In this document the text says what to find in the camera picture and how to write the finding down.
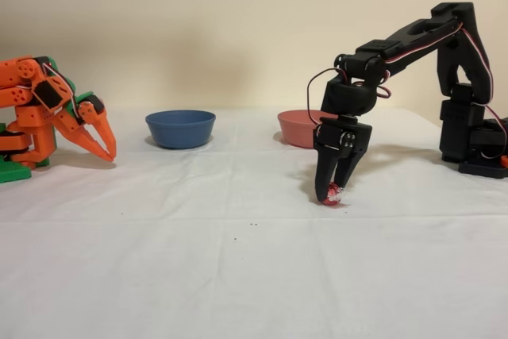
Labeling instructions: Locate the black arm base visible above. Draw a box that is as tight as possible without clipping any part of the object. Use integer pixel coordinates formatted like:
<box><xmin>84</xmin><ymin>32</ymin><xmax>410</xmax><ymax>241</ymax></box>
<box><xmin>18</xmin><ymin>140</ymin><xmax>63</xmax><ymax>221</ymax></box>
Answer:
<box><xmin>457</xmin><ymin>152</ymin><xmax>508</xmax><ymax>179</ymax></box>

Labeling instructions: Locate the red foil-wrapped candy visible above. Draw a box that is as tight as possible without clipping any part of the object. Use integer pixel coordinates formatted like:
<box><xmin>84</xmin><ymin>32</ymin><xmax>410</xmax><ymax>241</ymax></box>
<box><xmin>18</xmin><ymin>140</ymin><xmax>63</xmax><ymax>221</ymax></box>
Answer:
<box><xmin>321</xmin><ymin>182</ymin><xmax>350</xmax><ymax>208</ymax></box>

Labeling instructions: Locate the white tablecloth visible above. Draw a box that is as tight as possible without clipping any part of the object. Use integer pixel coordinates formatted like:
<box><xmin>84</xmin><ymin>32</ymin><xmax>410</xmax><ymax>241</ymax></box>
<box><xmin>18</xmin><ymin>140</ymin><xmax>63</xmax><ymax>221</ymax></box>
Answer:
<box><xmin>0</xmin><ymin>107</ymin><xmax>508</xmax><ymax>339</ymax></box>

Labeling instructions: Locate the green arm base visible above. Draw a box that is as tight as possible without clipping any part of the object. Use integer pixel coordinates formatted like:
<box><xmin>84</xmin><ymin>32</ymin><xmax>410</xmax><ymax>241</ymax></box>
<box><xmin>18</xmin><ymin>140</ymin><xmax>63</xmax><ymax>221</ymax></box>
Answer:
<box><xmin>0</xmin><ymin>122</ymin><xmax>52</xmax><ymax>185</ymax></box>

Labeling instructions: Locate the blue bowl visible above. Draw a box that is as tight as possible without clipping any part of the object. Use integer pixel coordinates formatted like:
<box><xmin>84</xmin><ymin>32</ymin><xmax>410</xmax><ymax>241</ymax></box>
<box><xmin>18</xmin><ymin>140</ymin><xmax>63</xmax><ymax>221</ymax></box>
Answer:
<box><xmin>144</xmin><ymin>110</ymin><xmax>217</xmax><ymax>149</ymax></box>

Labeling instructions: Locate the red bowl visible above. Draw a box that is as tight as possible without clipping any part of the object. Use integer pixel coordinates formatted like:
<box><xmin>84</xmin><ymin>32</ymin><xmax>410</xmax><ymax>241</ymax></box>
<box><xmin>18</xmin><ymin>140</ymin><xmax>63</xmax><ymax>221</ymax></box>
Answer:
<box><xmin>276</xmin><ymin>109</ymin><xmax>339</xmax><ymax>149</ymax></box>

